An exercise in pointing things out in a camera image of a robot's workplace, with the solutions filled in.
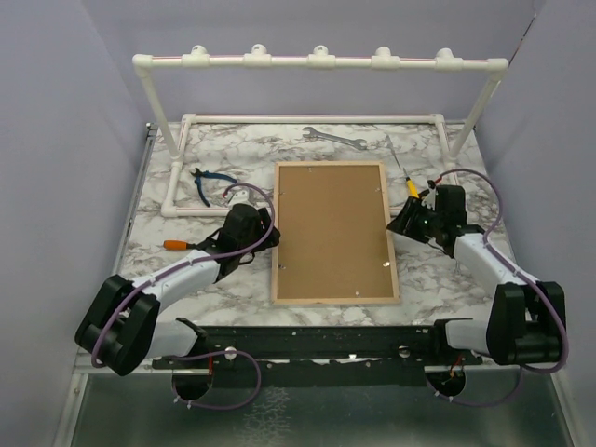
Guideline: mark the orange handled screwdriver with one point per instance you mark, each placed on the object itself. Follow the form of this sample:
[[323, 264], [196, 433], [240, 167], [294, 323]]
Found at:
[[176, 245]]

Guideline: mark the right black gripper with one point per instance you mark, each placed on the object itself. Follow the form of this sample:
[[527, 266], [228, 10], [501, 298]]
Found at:
[[399, 223]]

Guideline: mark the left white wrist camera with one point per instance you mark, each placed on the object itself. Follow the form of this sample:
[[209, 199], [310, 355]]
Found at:
[[237, 194]]

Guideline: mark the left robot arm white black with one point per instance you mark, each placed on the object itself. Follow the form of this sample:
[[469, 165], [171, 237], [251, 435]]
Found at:
[[120, 329]]

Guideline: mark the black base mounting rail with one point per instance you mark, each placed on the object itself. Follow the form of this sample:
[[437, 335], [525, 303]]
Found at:
[[318, 356]]

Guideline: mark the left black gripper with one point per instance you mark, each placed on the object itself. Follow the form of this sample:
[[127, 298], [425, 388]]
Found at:
[[265, 223]]

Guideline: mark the white picture frame with photo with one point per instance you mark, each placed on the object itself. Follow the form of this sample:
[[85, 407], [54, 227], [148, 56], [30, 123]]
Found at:
[[334, 248]]

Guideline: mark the silver open-end wrench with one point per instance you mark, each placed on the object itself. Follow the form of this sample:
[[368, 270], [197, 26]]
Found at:
[[312, 133]]

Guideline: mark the yellow black handled screwdriver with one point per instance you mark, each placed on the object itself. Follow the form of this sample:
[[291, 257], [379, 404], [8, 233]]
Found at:
[[410, 184]]

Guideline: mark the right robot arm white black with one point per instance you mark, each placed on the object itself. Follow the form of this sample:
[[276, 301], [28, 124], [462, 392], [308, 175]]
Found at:
[[526, 322]]

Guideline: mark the white PVC pipe rack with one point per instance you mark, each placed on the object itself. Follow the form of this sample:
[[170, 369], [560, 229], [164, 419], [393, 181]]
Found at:
[[319, 59]]

